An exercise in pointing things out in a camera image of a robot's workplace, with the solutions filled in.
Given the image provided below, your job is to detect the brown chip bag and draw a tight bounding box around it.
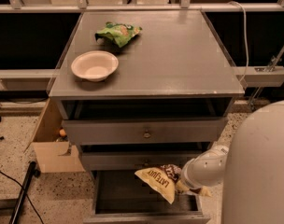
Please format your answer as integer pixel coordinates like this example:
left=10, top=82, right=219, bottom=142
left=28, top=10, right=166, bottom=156
left=134, top=163, right=211, bottom=204

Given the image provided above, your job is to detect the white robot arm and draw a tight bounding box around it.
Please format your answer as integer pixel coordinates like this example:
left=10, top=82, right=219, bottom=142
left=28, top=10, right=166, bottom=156
left=181, top=101, right=284, bottom=224

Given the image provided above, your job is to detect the bottom grey drawer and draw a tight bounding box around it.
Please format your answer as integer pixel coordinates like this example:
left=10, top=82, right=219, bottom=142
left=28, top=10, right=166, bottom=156
left=83, top=170, right=210, bottom=224

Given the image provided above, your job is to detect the grey drawer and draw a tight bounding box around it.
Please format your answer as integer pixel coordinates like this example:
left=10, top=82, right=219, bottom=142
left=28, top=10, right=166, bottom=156
left=62, top=118, right=227, bottom=145
left=83, top=170, right=210, bottom=224
left=81, top=150, right=202, bottom=171

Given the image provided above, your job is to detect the top grey drawer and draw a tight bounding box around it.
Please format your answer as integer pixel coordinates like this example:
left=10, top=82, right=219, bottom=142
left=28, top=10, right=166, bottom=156
left=62, top=118, right=227, bottom=145

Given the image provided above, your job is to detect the middle grey drawer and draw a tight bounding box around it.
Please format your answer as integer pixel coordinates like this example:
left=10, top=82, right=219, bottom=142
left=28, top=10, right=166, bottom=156
left=81, top=150, right=202, bottom=171

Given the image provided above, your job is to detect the grey drawer cabinet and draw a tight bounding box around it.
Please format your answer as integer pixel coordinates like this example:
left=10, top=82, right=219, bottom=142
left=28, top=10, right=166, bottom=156
left=48, top=9, right=246, bottom=224

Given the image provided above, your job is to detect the green chip bag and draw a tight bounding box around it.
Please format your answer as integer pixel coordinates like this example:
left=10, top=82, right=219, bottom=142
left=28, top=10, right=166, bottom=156
left=94, top=21, right=142, bottom=48

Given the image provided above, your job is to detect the orange ball in box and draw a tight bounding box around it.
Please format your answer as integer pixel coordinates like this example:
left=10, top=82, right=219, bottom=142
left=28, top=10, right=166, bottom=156
left=59, top=129, right=67, bottom=137

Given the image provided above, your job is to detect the cardboard box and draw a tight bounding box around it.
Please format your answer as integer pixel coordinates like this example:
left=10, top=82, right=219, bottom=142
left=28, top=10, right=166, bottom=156
left=29, top=99, right=84, bottom=173

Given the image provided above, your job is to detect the black metal bar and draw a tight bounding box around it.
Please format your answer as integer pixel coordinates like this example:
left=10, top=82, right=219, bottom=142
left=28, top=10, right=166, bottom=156
left=9, top=161, right=38, bottom=224

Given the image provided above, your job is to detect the white paper bowl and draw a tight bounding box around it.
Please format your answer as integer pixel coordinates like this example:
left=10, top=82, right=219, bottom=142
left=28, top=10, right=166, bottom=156
left=71, top=50, right=119, bottom=82

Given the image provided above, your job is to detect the black floor cable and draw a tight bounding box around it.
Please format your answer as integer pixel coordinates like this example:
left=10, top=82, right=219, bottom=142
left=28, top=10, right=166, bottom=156
left=0, top=164, right=45, bottom=224

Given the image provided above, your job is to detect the white cable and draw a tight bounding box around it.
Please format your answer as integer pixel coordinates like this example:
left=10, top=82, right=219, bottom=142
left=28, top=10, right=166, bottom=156
left=228, top=1, right=250, bottom=83

